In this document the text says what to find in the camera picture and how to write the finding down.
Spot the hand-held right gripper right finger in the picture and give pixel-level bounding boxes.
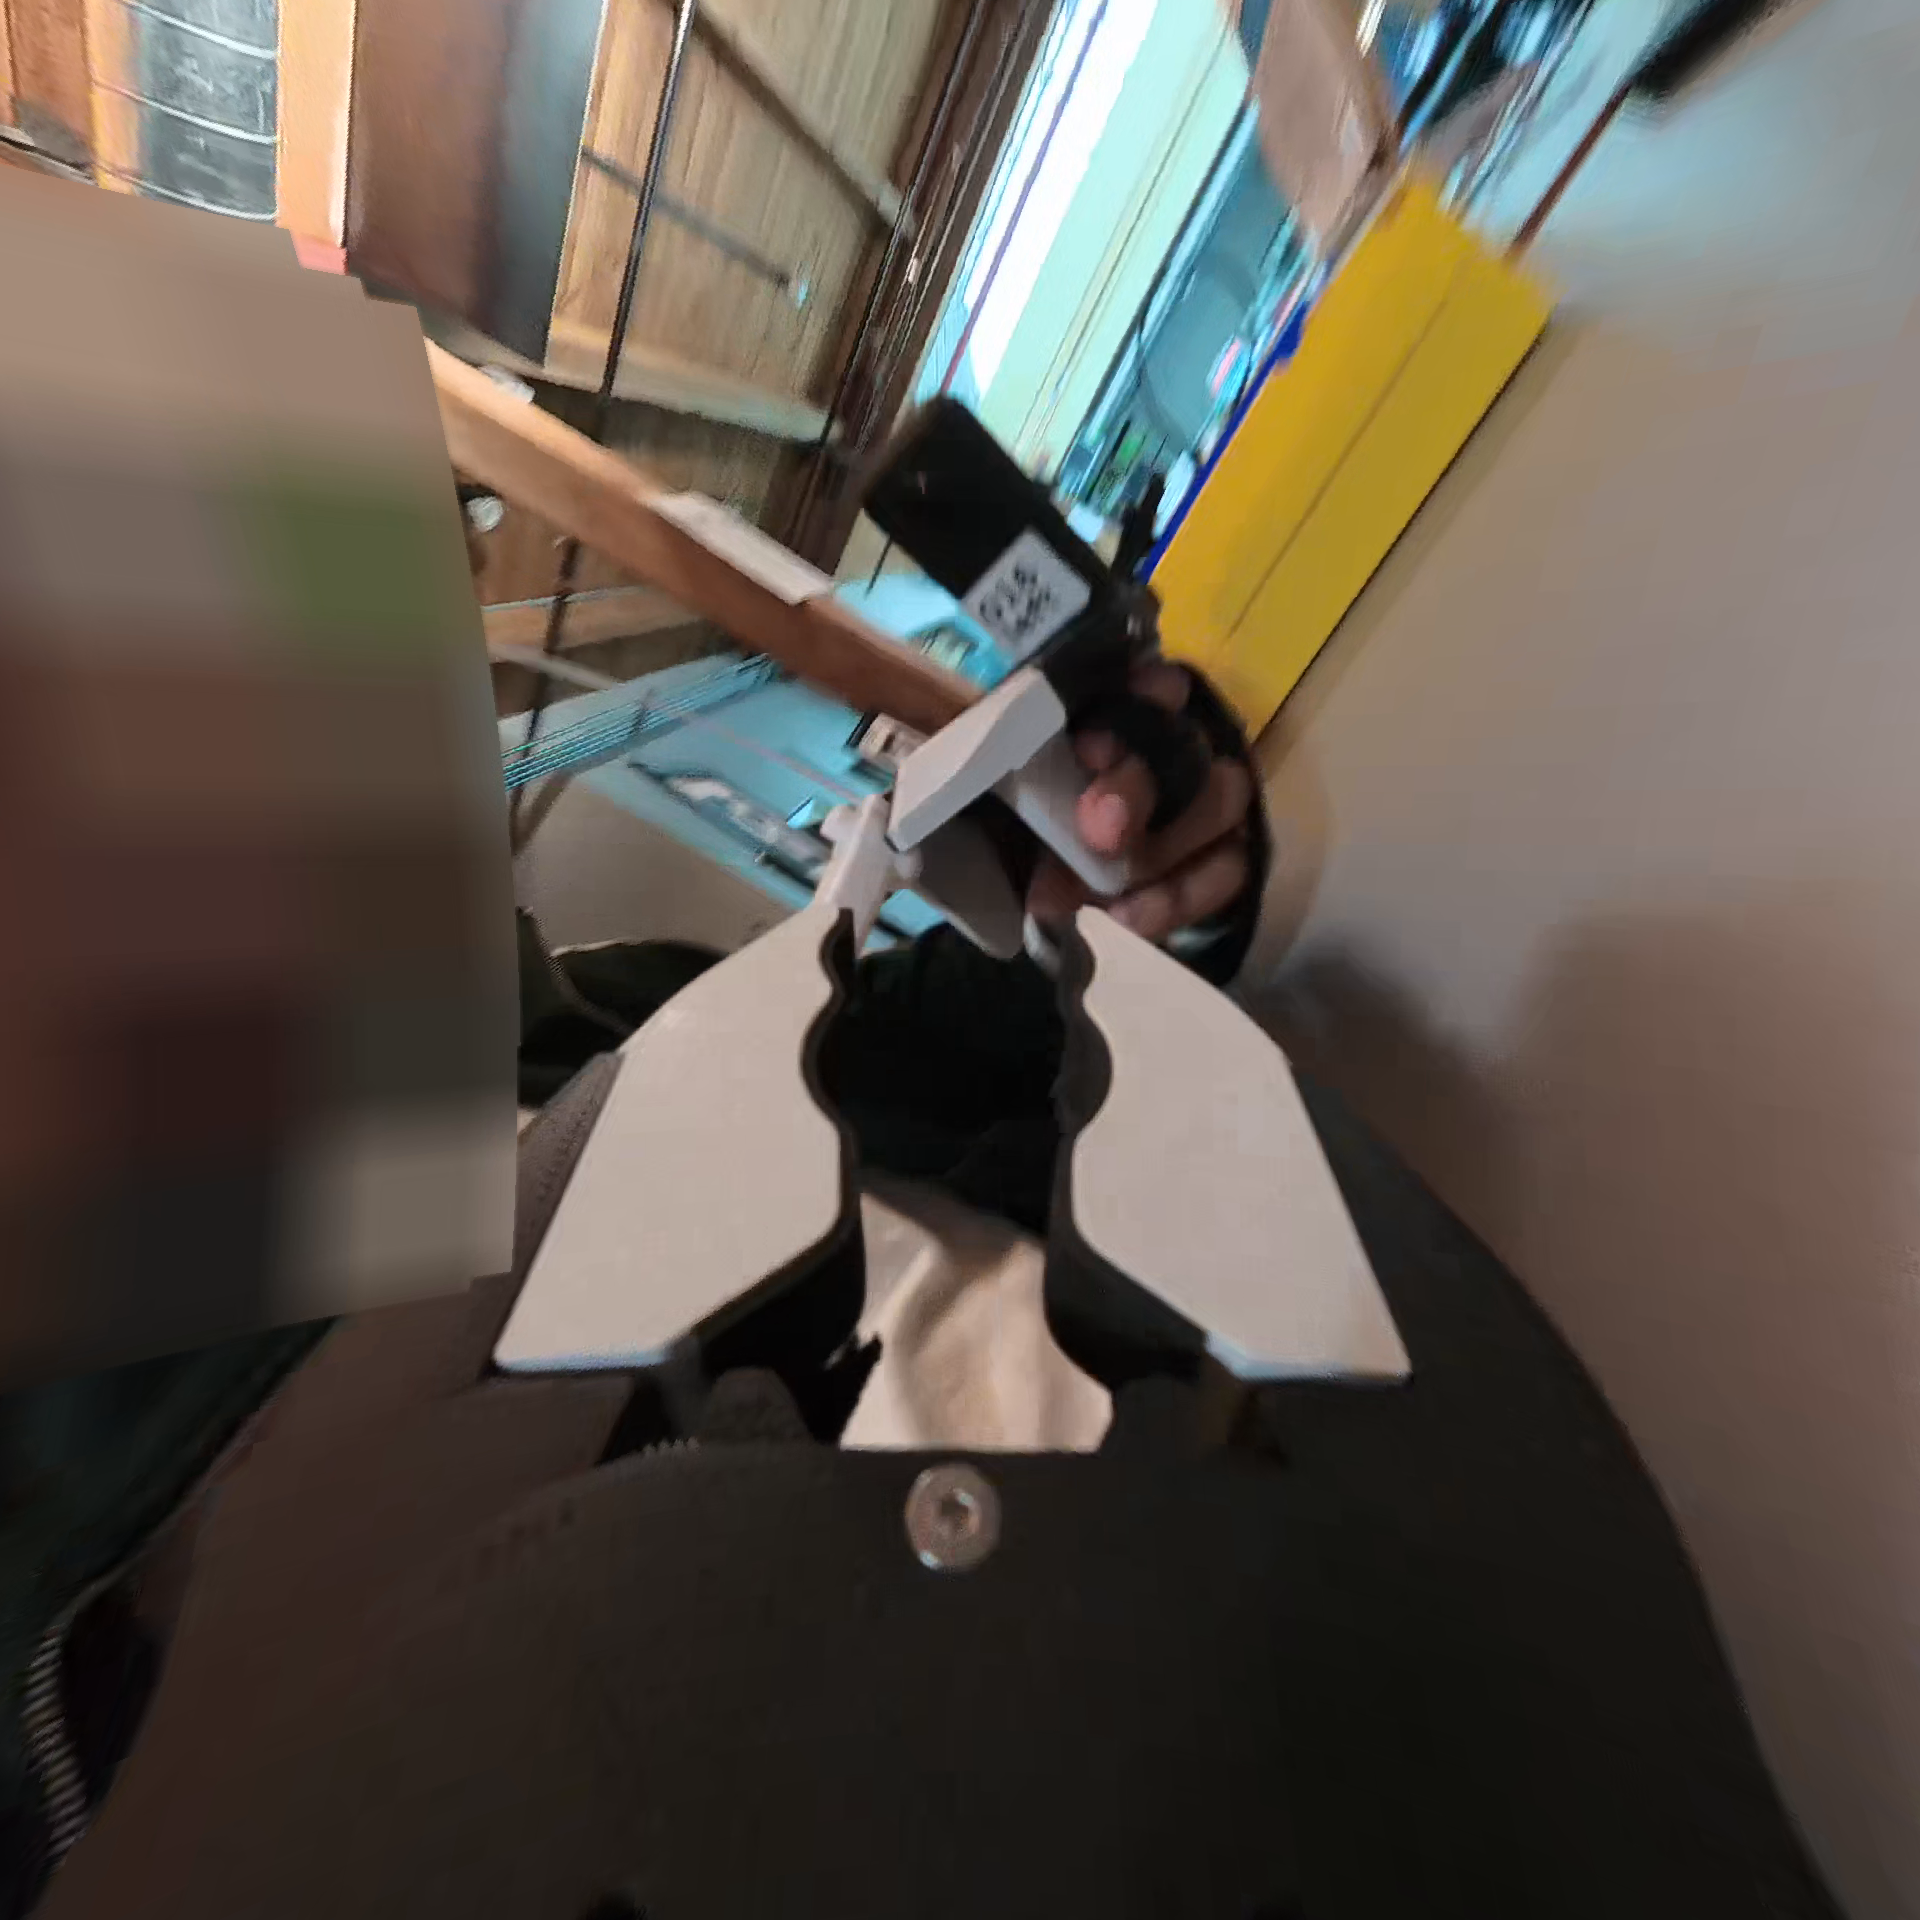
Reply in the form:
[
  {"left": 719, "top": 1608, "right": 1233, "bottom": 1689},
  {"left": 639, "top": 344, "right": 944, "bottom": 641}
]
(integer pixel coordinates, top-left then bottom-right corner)
[{"left": 1046, "top": 905, "right": 1414, "bottom": 1383}]

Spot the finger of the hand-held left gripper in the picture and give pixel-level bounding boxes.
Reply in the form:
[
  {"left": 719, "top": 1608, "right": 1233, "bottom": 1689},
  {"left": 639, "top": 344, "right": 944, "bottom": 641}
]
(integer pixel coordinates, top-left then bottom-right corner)
[
  {"left": 890, "top": 670, "right": 1072, "bottom": 853},
  {"left": 912, "top": 732, "right": 1140, "bottom": 963}
]

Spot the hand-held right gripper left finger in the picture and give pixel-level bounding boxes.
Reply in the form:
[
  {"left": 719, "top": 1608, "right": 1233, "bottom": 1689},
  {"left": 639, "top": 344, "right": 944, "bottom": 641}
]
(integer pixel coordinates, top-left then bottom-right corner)
[{"left": 491, "top": 912, "right": 872, "bottom": 1375}]

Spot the small white plastic piece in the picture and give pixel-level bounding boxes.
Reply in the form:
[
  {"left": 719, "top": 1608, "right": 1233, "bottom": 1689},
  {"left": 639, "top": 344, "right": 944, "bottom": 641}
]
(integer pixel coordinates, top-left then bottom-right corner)
[{"left": 821, "top": 717, "right": 924, "bottom": 947}]

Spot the yellow plastic bin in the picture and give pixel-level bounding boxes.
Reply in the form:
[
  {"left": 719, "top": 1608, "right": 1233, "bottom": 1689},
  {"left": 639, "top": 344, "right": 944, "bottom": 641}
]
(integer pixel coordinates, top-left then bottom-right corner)
[{"left": 1143, "top": 175, "right": 1554, "bottom": 742}]

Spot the person's left hand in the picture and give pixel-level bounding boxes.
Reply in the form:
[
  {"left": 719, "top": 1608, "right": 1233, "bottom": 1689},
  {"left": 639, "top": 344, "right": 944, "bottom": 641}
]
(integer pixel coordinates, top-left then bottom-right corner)
[{"left": 1032, "top": 661, "right": 1261, "bottom": 947}]

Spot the dark green jacket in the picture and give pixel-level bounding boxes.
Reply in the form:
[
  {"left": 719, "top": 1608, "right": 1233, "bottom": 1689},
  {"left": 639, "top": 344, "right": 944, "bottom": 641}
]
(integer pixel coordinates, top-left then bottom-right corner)
[{"left": 0, "top": 931, "right": 1086, "bottom": 1920}]

